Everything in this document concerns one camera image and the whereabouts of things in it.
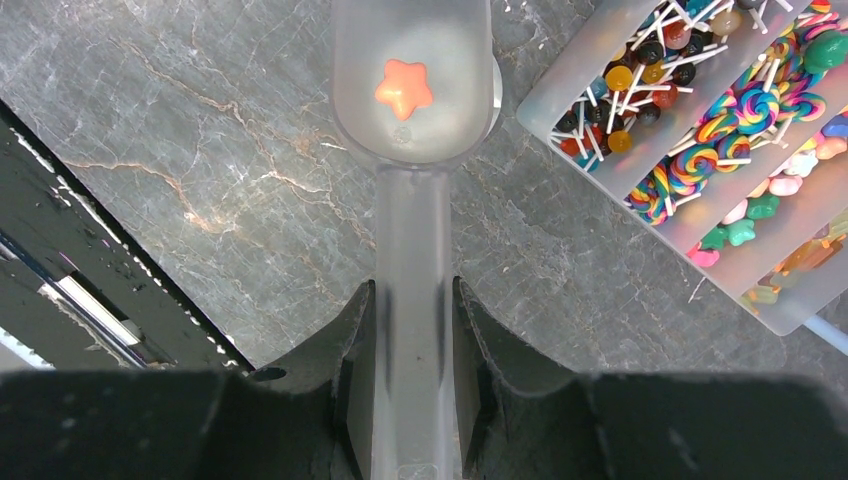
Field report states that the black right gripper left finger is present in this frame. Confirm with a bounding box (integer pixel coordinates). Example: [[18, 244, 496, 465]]
[[250, 280, 376, 479]]

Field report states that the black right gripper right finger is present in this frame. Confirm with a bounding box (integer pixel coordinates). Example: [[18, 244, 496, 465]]
[[452, 277, 583, 479]]

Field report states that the clear plastic scoop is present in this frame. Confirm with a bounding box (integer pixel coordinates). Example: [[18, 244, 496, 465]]
[[330, 1, 496, 479]]

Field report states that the orange star candy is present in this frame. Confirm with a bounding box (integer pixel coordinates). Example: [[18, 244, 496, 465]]
[[374, 59, 433, 121]]

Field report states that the clear compartment candy tray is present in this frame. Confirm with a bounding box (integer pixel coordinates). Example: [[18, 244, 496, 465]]
[[517, 1, 847, 335]]

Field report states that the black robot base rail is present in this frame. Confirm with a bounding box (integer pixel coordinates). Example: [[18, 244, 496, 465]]
[[1, 105, 254, 375]]

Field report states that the light blue camera tripod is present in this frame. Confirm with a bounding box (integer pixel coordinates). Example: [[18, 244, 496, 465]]
[[803, 315, 848, 356]]

